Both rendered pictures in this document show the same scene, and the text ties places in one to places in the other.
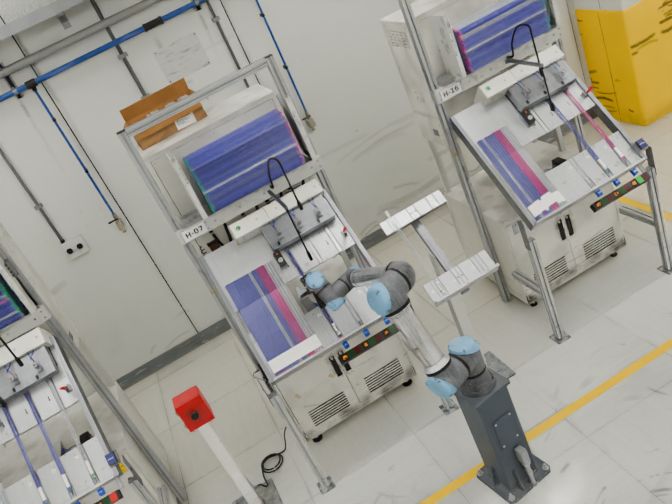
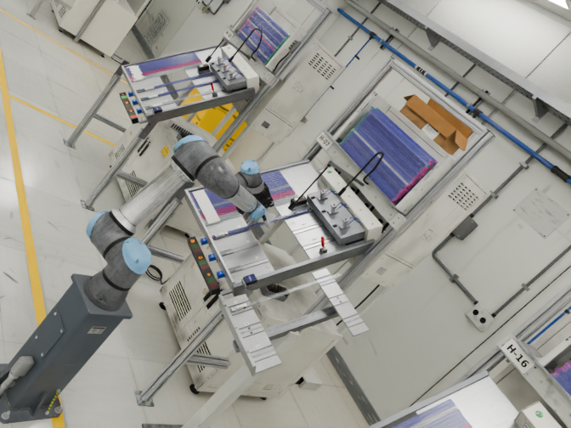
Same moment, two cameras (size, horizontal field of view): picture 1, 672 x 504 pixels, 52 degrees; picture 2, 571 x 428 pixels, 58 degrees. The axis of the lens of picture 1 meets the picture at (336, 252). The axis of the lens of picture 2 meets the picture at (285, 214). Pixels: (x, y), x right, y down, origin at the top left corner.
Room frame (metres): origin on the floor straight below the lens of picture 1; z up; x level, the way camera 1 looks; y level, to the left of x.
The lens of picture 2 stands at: (1.43, -1.75, 1.65)
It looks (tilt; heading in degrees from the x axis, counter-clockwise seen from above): 15 degrees down; 53
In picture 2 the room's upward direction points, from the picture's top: 42 degrees clockwise
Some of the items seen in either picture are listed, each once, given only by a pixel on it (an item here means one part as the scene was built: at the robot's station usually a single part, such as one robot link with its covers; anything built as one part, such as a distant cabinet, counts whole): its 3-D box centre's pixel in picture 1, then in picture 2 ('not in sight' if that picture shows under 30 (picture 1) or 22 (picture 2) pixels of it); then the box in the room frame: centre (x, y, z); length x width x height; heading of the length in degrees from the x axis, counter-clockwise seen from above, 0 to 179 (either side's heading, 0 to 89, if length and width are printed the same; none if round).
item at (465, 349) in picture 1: (465, 355); (128, 261); (2.18, -0.29, 0.72); 0.13 x 0.12 x 0.14; 124
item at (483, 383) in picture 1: (474, 375); (111, 285); (2.18, -0.29, 0.60); 0.15 x 0.15 x 0.10
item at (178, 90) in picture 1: (184, 105); (443, 125); (3.43, 0.36, 1.82); 0.68 x 0.30 x 0.20; 100
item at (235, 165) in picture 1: (245, 160); (388, 155); (3.16, 0.20, 1.52); 0.51 x 0.13 x 0.27; 100
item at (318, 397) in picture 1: (325, 346); (245, 316); (3.27, 0.28, 0.31); 0.70 x 0.65 x 0.62; 100
